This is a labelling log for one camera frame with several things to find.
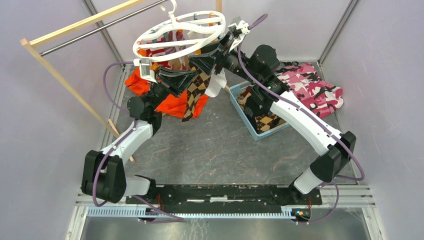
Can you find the metal hanging rod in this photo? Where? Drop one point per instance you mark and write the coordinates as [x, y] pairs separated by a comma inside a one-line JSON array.
[[101, 28]]

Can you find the brown argyle sock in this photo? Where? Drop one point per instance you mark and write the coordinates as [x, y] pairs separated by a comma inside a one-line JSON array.
[[195, 94], [267, 122]]

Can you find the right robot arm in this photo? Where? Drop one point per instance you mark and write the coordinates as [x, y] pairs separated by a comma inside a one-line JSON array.
[[270, 95]]

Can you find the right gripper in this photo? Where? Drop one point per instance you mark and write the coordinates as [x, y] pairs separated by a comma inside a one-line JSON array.
[[208, 61]]

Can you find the red white striped sock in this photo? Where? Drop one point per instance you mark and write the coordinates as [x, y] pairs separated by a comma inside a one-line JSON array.
[[171, 36]]

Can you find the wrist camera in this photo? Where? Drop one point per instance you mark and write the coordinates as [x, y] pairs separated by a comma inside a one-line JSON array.
[[239, 29], [147, 68]]

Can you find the orange cloth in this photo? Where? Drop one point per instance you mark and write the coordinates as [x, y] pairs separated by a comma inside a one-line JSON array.
[[173, 106]]

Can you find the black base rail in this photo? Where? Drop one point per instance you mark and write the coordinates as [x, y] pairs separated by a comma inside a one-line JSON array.
[[177, 202]]

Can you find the pink camouflage trousers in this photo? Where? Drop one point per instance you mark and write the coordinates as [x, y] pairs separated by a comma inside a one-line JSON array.
[[319, 96]]

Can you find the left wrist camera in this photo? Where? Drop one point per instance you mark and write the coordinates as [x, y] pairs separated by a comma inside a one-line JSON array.
[[147, 68]]

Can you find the white round clip hanger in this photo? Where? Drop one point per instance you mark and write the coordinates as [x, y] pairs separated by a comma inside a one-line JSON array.
[[208, 24]]

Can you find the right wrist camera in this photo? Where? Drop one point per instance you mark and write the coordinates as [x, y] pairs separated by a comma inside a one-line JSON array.
[[239, 29]]

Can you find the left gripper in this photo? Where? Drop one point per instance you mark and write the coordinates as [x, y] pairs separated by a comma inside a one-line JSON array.
[[178, 80]]

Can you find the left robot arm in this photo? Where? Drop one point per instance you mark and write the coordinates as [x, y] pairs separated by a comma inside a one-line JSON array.
[[104, 176]]

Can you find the light blue laundry basket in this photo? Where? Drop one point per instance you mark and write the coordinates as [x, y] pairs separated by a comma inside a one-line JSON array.
[[246, 108]]

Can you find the wooden drying rack frame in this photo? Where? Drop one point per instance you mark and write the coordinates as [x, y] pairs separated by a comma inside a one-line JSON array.
[[54, 126]]

